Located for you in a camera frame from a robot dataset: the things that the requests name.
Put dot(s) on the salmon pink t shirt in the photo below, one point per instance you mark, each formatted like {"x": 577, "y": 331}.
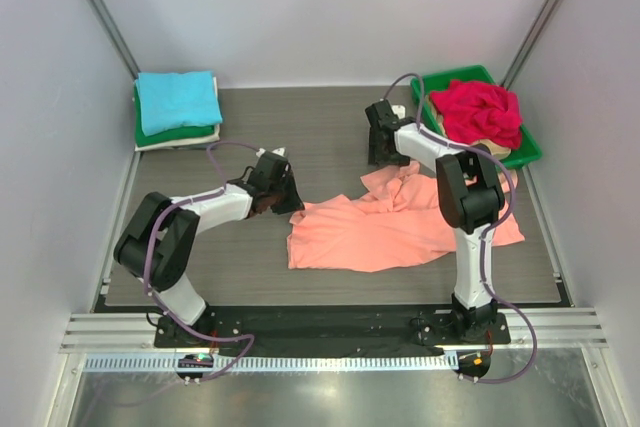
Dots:
{"x": 396, "y": 223}

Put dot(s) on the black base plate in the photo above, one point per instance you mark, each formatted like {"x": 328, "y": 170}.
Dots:
{"x": 337, "y": 331}

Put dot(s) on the folded green shirt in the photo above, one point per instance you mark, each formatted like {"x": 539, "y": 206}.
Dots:
{"x": 170, "y": 136}

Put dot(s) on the folded white shirt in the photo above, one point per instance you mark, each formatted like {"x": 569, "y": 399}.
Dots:
{"x": 185, "y": 142}

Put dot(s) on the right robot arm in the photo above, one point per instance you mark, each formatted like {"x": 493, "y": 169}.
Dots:
{"x": 470, "y": 199}

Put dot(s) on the corner frame post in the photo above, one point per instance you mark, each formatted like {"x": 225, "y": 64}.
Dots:
{"x": 112, "y": 31}
{"x": 533, "y": 36}

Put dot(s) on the left corner frame post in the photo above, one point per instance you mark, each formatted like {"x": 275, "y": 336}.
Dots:
{"x": 112, "y": 31}

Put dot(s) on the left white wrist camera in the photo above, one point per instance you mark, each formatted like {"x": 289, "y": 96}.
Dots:
{"x": 276, "y": 153}

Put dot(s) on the right corner frame post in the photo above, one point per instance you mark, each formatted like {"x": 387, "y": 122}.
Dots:
{"x": 533, "y": 36}

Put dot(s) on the slotted cable duct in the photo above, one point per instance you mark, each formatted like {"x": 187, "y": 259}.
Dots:
{"x": 201, "y": 363}

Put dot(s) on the tan t shirt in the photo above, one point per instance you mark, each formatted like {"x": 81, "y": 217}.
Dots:
{"x": 496, "y": 150}

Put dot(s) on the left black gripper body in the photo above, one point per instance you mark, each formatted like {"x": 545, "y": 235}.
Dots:
{"x": 277, "y": 190}

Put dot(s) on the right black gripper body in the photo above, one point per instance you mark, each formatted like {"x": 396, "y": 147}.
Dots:
{"x": 372, "y": 138}

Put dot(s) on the red t shirt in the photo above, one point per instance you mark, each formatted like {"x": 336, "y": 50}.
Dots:
{"x": 474, "y": 110}

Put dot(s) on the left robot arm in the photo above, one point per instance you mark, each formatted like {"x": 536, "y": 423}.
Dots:
{"x": 156, "y": 245}

